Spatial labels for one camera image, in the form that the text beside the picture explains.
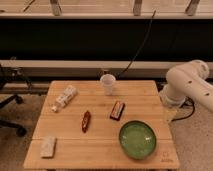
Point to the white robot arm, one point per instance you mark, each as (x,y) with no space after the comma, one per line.
(188,80)

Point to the green ceramic bowl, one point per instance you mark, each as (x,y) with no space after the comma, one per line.
(137,139)

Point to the translucent plastic cup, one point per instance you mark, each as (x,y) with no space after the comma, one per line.
(108,81)

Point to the beige sponge block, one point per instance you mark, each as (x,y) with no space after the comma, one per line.
(48,147)

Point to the black office chair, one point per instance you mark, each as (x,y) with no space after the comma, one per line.
(20,130)

